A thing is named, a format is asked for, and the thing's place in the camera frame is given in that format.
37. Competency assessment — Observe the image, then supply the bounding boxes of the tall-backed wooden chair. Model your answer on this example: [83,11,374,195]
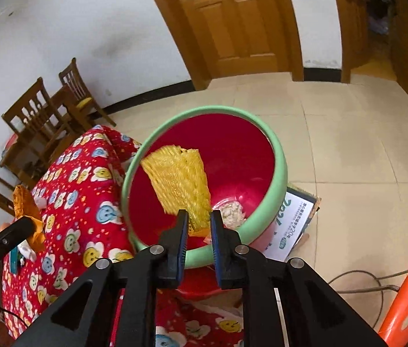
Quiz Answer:
[1,77,78,167]

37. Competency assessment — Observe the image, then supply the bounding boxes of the wooden chair with yellow cushion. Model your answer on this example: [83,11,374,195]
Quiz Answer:
[58,58,117,128]

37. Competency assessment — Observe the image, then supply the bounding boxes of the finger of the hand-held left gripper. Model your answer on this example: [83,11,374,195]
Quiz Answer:
[0,217,35,284]

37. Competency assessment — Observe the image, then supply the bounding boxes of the red smiley flower tablecloth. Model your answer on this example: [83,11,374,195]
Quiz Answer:
[0,125,244,347]

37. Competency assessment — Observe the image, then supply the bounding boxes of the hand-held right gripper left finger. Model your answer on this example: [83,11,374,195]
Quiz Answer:
[10,209,189,347]

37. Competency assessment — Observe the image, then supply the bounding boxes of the large yellow foam net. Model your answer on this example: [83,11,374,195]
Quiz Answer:
[140,145,212,237]

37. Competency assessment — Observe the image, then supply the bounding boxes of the red bucket with green rim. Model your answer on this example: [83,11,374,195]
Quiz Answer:
[121,106,288,270]

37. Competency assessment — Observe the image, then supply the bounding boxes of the open wooden door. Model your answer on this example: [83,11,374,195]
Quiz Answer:
[329,0,408,104]

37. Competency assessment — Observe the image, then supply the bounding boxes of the closed wooden door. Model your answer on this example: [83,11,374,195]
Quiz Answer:
[139,0,304,91]

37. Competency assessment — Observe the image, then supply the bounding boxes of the orange plastic bag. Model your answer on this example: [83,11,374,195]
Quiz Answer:
[12,184,46,254]

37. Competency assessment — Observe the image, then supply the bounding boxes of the grey cable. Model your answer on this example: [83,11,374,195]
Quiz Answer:
[329,268,408,329]

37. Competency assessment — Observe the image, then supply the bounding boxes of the wooden chairs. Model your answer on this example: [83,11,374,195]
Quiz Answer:
[0,86,85,189]

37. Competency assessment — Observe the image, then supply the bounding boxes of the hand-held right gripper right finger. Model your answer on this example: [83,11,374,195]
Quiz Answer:
[209,210,389,347]

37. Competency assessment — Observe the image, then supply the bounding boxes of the small white paper ball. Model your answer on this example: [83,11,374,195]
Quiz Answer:
[218,200,247,229]

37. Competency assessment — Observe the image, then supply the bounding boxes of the cardboard box with white label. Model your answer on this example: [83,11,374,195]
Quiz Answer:
[260,184,323,263]

